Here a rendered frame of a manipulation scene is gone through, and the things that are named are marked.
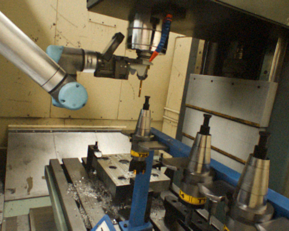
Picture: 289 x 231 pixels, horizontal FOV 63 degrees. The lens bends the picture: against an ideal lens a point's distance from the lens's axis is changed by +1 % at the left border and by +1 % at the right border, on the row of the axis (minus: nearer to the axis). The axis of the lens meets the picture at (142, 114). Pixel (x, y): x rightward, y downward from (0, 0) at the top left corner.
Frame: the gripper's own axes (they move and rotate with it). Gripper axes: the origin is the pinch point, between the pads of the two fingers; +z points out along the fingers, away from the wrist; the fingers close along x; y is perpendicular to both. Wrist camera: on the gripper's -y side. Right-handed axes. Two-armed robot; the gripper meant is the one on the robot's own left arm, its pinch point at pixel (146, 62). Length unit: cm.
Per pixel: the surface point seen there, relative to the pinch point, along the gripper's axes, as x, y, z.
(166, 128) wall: -94, 55, 80
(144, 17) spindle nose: 5.9, -14.2, -6.0
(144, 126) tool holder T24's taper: 29.9, 17.0, -15.0
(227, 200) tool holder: 60, 20, -17
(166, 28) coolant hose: 19.1, -9.5, -5.1
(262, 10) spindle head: 32.5, -16.7, 17.4
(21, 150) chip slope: -83, 64, -40
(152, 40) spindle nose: 7.8, -7.2, -2.7
